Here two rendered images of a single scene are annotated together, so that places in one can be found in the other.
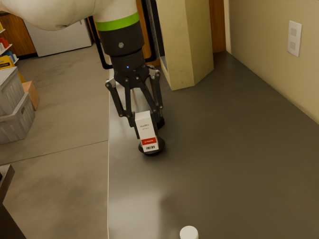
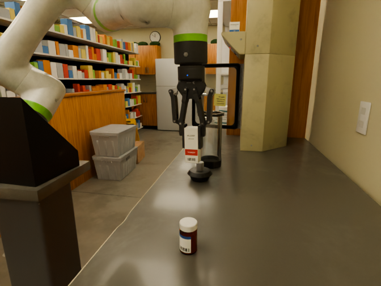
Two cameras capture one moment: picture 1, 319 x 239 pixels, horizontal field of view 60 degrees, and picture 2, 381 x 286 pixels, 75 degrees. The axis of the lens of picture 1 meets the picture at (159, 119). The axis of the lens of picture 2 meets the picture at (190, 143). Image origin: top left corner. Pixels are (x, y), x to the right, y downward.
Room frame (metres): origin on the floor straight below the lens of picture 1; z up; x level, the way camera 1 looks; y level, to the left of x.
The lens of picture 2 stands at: (-0.08, -0.12, 1.29)
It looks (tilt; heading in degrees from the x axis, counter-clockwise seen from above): 14 degrees down; 14
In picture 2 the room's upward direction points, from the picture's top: straight up
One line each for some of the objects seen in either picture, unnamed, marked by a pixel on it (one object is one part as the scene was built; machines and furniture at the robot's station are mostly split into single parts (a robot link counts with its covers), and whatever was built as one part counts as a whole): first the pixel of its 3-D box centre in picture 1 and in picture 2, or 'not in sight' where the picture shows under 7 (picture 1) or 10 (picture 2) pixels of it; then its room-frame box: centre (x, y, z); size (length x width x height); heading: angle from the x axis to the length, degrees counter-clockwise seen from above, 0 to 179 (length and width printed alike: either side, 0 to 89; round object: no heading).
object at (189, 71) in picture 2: (130, 68); (191, 82); (0.62, 0.04, 1.29); 0.08 x 0.07 x 0.09; 87
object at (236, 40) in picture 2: not in sight; (233, 47); (1.33, -0.02, 1.46); 0.32 x 0.11 x 0.10; 3
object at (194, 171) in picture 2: (151, 142); (199, 170); (0.75, 0.04, 0.97); 0.09 x 0.09 x 0.07
